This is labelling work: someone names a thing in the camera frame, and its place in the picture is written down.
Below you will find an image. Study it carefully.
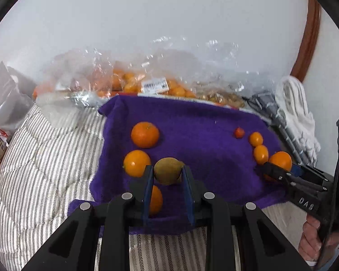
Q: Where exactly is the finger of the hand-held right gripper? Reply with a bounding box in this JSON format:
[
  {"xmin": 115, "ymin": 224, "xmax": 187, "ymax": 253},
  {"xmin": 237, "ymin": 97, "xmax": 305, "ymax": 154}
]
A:
[
  {"xmin": 261, "ymin": 162, "xmax": 323, "ymax": 196},
  {"xmin": 291, "ymin": 164, "xmax": 335, "ymax": 185}
]

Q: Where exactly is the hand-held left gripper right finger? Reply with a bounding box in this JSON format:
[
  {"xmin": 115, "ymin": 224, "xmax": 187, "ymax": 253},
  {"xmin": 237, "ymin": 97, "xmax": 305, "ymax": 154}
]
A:
[{"xmin": 181, "ymin": 166, "xmax": 313, "ymax": 271}]

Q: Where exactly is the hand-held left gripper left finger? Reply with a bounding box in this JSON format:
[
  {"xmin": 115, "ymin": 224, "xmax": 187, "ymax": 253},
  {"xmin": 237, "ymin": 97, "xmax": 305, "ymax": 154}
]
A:
[{"xmin": 21, "ymin": 164, "xmax": 154, "ymax": 271}]

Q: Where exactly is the orange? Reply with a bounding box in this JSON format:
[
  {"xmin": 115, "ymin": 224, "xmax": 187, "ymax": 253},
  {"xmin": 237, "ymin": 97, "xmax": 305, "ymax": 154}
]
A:
[
  {"xmin": 149, "ymin": 185, "xmax": 164, "ymax": 215},
  {"xmin": 264, "ymin": 151, "xmax": 293, "ymax": 182},
  {"xmin": 123, "ymin": 150, "xmax": 152, "ymax": 178}
]

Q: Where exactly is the brown kiwi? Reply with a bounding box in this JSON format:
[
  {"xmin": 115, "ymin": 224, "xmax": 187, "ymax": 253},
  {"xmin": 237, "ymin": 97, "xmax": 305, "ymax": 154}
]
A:
[{"xmin": 154, "ymin": 157, "xmax": 185, "ymax": 186}]

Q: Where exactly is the person's right hand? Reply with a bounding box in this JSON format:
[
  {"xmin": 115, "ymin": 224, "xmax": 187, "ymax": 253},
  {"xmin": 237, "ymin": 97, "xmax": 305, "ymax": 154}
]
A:
[{"xmin": 299, "ymin": 215, "xmax": 322, "ymax": 261}]

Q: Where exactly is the kumquat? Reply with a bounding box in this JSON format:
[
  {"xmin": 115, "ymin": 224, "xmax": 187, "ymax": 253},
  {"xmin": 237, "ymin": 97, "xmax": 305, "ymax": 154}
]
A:
[
  {"xmin": 249, "ymin": 132, "xmax": 264, "ymax": 147},
  {"xmin": 253, "ymin": 145, "xmax": 269, "ymax": 166}
]

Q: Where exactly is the orange mandarin with stem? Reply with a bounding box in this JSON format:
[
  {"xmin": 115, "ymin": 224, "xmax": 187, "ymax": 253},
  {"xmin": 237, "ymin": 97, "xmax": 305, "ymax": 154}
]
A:
[{"xmin": 131, "ymin": 121, "xmax": 160, "ymax": 149}]

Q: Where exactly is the purple towel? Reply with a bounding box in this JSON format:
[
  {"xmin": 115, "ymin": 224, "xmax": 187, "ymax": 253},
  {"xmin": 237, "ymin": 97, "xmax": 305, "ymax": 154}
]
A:
[{"xmin": 68, "ymin": 94, "xmax": 293, "ymax": 235}]

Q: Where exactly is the grey checked cloth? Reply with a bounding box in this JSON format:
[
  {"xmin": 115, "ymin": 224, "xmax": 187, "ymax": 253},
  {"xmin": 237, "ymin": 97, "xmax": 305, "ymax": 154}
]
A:
[{"xmin": 247, "ymin": 92, "xmax": 318, "ymax": 166}]

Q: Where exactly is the white towel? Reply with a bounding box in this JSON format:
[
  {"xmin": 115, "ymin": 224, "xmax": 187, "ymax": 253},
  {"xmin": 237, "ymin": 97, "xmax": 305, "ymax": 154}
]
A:
[{"xmin": 275, "ymin": 76, "xmax": 321, "ymax": 164}]

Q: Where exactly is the clear bag of longans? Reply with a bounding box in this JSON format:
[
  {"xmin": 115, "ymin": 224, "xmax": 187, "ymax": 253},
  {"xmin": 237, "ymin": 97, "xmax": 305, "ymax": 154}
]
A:
[{"xmin": 195, "ymin": 41, "xmax": 274, "ymax": 110}]

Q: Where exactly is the labelled clear bag of oranges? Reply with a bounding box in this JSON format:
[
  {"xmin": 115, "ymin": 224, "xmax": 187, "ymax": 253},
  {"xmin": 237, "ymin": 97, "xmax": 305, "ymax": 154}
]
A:
[{"xmin": 110, "ymin": 38, "xmax": 204, "ymax": 100}]

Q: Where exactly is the striped blanket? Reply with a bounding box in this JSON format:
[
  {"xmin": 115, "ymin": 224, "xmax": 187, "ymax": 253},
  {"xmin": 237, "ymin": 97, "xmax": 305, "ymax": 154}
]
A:
[{"xmin": 0, "ymin": 102, "xmax": 308, "ymax": 271}]

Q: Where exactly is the red white snack packet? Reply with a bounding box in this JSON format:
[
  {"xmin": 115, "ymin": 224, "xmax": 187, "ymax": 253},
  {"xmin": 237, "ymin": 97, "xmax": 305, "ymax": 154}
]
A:
[{"xmin": 0, "ymin": 128, "xmax": 13, "ymax": 147}]

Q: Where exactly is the white plastic bag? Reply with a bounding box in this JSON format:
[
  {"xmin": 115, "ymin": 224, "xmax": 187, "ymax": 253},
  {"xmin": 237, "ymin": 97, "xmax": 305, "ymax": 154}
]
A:
[{"xmin": 0, "ymin": 61, "xmax": 38, "ymax": 132}]

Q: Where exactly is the brown wooden door frame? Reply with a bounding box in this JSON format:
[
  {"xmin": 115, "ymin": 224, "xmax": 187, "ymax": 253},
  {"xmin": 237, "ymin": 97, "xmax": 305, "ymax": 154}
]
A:
[{"xmin": 290, "ymin": 0, "xmax": 321, "ymax": 84}]

